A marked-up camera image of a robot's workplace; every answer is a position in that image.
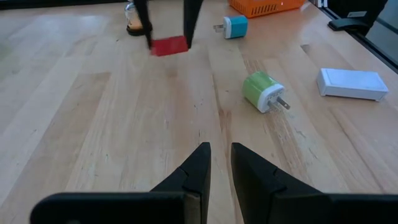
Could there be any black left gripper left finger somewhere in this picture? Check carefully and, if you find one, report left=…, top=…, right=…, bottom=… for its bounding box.
left=30, top=142, right=212, bottom=224

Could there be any white rectangular box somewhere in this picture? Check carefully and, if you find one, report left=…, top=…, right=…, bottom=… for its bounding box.
left=316, top=67, right=389, bottom=102

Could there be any orange sand hourglass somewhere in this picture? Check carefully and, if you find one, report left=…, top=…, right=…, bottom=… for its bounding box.
left=124, top=0, right=154, bottom=37

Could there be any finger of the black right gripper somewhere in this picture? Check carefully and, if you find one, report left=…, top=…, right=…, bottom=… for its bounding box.
left=134, top=0, right=154, bottom=50
left=183, top=0, right=205, bottom=49

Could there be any black bulky equipment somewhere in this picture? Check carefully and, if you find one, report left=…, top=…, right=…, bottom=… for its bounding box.
left=327, top=0, right=389, bottom=35

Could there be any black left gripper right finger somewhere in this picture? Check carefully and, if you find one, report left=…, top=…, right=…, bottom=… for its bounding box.
left=231, top=142, right=398, bottom=224

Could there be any orange plastic basket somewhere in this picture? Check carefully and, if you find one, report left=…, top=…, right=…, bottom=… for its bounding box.
left=228, top=0, right=307, bottom=19

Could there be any red rectangular box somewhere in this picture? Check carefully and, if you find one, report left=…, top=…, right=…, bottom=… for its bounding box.
left=150, top=35, right=190, bottom=57

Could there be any blue wall charger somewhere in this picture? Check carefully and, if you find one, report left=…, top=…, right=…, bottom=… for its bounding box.
left=213, top=15, right=249, bottom=40

